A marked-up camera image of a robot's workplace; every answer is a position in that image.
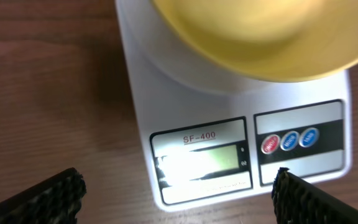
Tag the pale yellow bowl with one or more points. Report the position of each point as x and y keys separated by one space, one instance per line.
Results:
x=278 y=41

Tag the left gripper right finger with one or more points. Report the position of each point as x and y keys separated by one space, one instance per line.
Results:
x=296 y=201

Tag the white digital kitchen scale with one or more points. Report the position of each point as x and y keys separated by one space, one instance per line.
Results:
x=210 y=135

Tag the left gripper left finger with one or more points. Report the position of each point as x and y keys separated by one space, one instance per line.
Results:
x=54 y=200

